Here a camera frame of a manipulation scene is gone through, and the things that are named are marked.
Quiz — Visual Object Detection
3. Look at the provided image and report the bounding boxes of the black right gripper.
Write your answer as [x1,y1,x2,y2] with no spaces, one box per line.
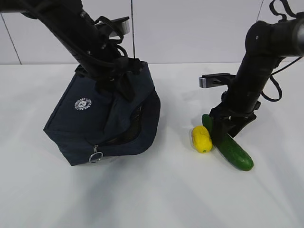
[209,91,261,150]

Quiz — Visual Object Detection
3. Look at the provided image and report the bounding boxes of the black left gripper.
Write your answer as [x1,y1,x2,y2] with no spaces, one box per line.
[95,71,135,101]

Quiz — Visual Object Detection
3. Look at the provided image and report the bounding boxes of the dark green cucumber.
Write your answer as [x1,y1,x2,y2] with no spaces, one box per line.
[202,114,254,171]

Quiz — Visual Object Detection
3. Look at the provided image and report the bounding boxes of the yellow lemon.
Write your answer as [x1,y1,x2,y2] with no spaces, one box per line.
[191,125,213,153]

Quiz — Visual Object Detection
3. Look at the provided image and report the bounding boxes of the navy blue fabric lunch bag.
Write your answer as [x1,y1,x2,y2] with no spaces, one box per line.
[44,62,161,166]

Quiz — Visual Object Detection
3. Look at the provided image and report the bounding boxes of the silver zipper pull ring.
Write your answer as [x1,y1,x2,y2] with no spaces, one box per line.
[88,144,104,164]

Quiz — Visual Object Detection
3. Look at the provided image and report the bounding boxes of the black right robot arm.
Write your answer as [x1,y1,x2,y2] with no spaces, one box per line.
[209,18,304,144]

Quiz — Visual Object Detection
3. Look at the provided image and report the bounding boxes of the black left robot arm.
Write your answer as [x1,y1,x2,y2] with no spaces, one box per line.
[0,0,135,102]

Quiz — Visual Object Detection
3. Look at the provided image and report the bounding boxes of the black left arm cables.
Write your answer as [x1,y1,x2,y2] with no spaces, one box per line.
[23,14,143,79]

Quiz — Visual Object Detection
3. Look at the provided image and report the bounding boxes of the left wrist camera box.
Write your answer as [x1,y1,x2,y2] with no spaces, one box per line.
[95,17,130,38]

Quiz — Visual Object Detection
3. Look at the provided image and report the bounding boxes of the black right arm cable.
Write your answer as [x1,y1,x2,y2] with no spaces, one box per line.
[261,0,304,102]

